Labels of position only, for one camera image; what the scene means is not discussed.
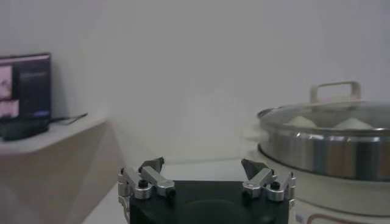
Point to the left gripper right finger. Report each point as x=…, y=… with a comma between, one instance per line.
x=262, y=180

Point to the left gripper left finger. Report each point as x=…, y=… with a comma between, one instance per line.
x=152, y=180

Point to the white steamed baozi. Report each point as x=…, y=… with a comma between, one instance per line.
x=301, y=122
x=353, y=123

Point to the stainless steel steamer basket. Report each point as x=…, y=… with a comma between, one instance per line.
x=304, y=149

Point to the cream electric cooker pot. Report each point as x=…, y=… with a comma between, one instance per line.
x=335, y=198

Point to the white side desk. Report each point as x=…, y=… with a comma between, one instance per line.
x=45, y=170

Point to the black computer mouse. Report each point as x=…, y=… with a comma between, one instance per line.
x=24, y=131

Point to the black open laptop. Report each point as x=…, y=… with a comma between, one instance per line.
x=33, y=88

